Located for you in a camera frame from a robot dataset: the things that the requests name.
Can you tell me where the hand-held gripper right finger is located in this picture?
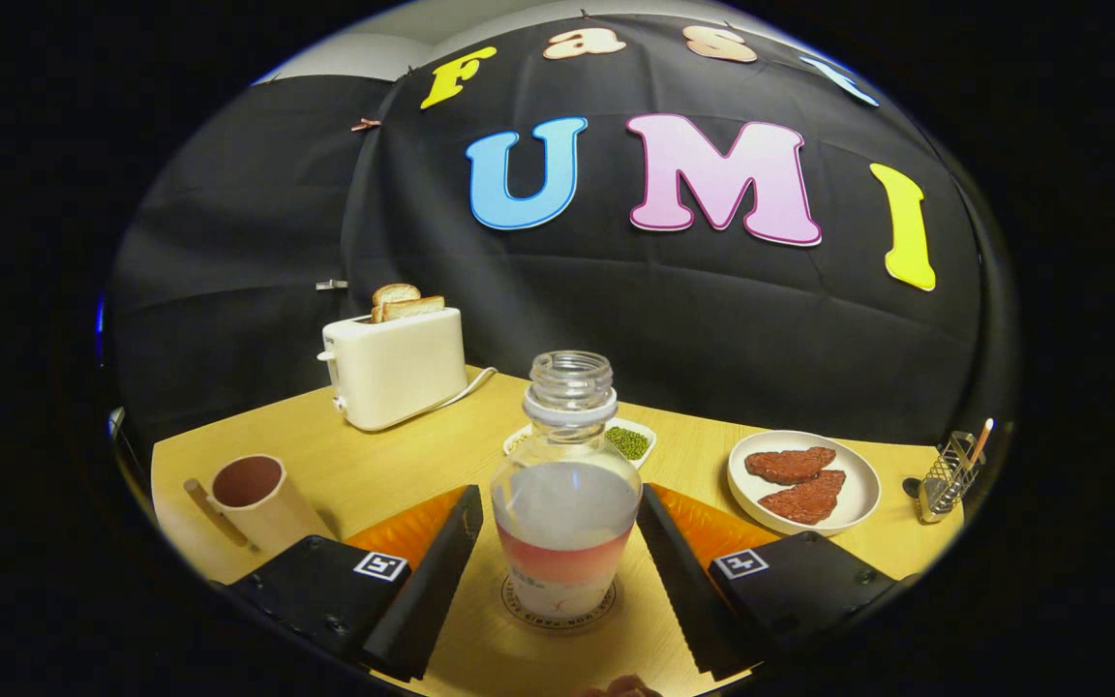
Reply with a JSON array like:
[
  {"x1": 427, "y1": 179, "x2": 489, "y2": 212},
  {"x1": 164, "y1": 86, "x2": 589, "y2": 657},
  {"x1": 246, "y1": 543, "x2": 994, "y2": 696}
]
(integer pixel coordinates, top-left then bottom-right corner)
[{"x1": 636, "y1": 483, "x2": 917, "y2": 682}]

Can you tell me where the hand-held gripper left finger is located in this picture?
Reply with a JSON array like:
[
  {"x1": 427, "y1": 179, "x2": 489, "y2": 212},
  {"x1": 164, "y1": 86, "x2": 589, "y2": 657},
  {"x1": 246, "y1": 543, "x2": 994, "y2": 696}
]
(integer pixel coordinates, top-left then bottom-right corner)
[{"x1": 228, "y1": 484, "x2": 485, "y2": 682}]

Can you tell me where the round cork coaster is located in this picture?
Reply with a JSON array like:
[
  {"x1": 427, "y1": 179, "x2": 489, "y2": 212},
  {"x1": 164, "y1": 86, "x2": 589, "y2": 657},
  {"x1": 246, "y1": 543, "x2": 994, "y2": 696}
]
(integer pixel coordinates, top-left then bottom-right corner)
[{"x1": 500, "y1": 571, "x2": 618, "y2": 632}]

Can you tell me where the clear juice bottle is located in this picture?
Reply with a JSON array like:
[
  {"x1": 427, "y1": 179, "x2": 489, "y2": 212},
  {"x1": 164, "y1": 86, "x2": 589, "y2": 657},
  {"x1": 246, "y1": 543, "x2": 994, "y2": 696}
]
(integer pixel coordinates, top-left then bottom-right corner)
[{"x1": 490, "y1": 350, "x2": 644, "y2": 621}]

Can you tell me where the cream cup with wooden handle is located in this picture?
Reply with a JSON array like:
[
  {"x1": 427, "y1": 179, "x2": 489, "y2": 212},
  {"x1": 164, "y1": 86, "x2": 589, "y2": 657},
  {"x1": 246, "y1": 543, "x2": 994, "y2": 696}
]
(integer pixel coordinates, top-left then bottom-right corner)
[{"x1": 183, "y1": 454, "x2": 336, "y2": 558}]

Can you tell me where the wooden table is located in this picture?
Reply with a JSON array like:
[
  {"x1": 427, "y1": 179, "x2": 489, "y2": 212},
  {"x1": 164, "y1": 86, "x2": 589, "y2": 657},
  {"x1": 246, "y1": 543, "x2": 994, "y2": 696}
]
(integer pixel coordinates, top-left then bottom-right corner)
[{"x1": 149, "y1": 366, "x2": 967, "y2": 697}]

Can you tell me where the red meat piece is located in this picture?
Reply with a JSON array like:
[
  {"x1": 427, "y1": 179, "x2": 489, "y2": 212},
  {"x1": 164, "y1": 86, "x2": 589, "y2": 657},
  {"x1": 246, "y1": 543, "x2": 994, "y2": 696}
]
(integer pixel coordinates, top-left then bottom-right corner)
[
  {"x1": 758, "y1": 470, "x2": 847, "y2": 526},
  {"x1": 744, "y1": 446, "x2": 837, "y2": 486}
]

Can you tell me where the white divided bean dish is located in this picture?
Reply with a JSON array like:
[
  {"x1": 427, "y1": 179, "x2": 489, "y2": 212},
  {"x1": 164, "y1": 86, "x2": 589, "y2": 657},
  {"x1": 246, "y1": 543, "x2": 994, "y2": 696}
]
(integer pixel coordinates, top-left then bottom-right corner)
[{"x1": 503, "y1": 417, "x2": 658, "y2": 470}]

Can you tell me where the cream toaster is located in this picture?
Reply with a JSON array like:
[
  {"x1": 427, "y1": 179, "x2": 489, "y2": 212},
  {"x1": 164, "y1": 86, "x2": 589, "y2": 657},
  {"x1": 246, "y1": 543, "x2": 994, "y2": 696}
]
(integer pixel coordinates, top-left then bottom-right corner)
[{"x1": 317, "y1": 307, "x2": 469, "y2": 433}]

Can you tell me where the white round plate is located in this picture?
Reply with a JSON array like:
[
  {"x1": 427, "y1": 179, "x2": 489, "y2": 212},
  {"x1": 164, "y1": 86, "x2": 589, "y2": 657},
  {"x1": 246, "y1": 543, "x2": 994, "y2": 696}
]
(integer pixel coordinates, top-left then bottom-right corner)
[{"x1": 727, "y1": 430, "x2": 882, "y2": 537}]

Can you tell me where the toast slice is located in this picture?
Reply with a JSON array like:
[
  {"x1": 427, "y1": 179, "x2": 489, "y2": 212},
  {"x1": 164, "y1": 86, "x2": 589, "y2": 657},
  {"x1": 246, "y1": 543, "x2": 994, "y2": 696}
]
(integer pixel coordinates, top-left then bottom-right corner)
[
  {"x1": 381, "y1": 295, "x2": 446, "y2": 322},
  {"x1": 371, "y1": 283, "x2": 422, "y2": 323}
]

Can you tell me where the white toaster cable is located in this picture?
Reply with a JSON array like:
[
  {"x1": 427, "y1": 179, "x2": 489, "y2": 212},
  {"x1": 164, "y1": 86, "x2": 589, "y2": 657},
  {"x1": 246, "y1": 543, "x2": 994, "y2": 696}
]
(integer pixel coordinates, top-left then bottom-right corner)
[{"x1": 422, "y1": 366, "x2": 498, "y2": 417}]

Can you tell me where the metal wire utensil holder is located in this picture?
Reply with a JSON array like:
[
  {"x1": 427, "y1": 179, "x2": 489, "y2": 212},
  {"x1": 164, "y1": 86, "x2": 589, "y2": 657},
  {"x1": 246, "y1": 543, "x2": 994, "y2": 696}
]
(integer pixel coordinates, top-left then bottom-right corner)
[{"x1": 903, "y1": 418, "x2": 996, "y2": 525}]

